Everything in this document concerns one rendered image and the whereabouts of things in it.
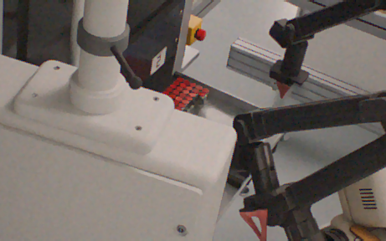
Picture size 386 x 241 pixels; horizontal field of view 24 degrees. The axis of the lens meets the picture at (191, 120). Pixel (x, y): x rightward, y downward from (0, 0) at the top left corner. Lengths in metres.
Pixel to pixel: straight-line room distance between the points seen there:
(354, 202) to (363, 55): 2.26
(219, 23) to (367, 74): 1.00
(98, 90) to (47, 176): 0.19
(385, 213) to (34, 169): 0.74
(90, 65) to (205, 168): 0.26
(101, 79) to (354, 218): 0.72
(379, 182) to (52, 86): 0.72
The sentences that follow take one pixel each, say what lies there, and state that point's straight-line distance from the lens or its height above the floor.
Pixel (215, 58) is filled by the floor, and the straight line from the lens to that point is 4.56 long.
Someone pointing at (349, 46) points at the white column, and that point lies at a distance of 4.18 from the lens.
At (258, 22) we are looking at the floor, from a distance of 4.93.
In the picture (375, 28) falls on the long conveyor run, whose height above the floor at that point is 0.87.
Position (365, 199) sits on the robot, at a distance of 1.94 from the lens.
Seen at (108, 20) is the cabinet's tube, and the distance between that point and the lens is 1.45.
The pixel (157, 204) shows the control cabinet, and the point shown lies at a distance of 1.56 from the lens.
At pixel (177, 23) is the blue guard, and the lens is 2.71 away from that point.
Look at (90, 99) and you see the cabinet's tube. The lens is 1.53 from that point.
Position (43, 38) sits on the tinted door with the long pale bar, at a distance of 2.02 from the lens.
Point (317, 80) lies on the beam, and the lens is 3.60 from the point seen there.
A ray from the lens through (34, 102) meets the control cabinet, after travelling 1.56.
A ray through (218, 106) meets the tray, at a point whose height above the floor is 0.88.
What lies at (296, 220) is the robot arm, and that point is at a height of 1.25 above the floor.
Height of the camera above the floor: 2.55
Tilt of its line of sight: 38 degrees down
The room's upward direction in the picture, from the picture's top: 11 degrees clockwise
